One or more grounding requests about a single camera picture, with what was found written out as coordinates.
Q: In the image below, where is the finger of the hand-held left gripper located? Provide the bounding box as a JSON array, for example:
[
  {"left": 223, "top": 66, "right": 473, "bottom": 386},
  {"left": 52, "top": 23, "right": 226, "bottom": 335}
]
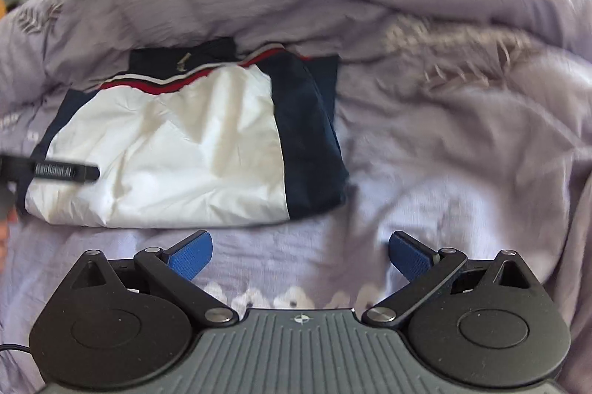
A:
[{"left": 0, "top": 157, "right": 101, "bottom": 184}]

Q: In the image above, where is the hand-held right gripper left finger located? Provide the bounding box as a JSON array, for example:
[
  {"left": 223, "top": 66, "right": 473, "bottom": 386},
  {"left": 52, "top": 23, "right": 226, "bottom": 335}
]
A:
[{"left": 68, "top": 230, "right": 240, "bottom": 326}]

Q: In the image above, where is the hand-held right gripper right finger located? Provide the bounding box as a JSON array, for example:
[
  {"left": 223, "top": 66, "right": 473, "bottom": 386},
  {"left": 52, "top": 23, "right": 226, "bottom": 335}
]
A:
[{"left": 362, "top": 230, "right": 541, "bottom": 327}]

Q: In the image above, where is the navy and white jacket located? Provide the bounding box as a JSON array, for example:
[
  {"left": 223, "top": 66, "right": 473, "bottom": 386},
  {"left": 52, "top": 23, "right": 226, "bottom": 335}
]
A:
[{"left": 25, "top": 37, "right": 351, "bottom": 229}]

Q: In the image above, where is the purple floral duvet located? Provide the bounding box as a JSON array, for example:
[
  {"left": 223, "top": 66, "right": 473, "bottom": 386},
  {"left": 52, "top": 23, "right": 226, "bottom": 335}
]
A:
[{"left": 0, "top": 0, "right": 592, "bottom": 394}]

